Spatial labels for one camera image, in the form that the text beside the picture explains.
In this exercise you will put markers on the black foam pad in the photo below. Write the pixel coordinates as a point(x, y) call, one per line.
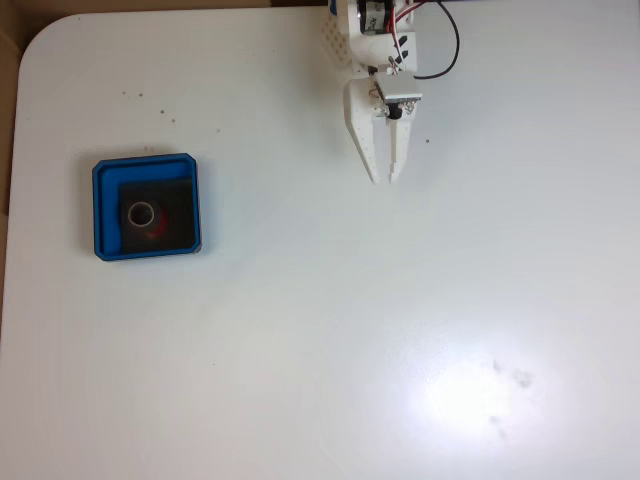
point(182, 225)

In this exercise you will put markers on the white camera box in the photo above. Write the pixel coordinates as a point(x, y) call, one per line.
point(397, 85)

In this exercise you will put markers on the blue square box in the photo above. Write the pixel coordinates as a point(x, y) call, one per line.
point(106, 210)

